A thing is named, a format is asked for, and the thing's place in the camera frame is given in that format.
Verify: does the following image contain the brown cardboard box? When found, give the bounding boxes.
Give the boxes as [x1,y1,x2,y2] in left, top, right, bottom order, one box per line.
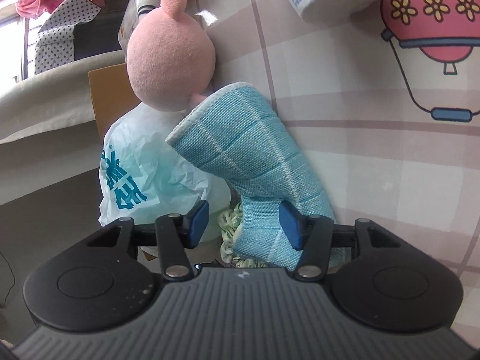
[87,64,143,143]

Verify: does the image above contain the polka dot cloth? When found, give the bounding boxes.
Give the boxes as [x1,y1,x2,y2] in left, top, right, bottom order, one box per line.
[34,0,102,76]

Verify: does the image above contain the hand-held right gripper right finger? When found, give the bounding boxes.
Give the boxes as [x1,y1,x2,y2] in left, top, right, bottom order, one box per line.
[279,200,394,282]

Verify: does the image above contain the dark suitcase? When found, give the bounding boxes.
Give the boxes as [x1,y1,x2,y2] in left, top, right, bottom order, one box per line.
[73,11,126,62]

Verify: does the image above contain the white plastic bag teal print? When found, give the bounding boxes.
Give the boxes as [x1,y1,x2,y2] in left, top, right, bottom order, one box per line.
[98,103,233,246]

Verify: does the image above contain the pink plush toy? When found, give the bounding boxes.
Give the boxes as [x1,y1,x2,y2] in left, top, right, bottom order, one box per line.
[125,0,217,112]

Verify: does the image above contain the beige cloth sheet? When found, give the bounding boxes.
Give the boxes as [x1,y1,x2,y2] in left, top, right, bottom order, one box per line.
[0,50,130,145]

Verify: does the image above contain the light blue checked cloth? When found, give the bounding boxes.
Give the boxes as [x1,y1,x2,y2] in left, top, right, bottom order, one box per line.
[166,81,336,272]

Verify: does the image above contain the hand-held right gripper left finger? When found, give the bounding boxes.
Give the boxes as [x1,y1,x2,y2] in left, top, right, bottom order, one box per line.
[86,200,209,281]

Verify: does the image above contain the black cable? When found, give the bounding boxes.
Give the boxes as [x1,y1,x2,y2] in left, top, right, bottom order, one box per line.
[0,249,17,306]

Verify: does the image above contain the plaid printed tablecloth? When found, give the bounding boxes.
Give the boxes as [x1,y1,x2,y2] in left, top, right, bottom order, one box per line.
[187,0,480,282]

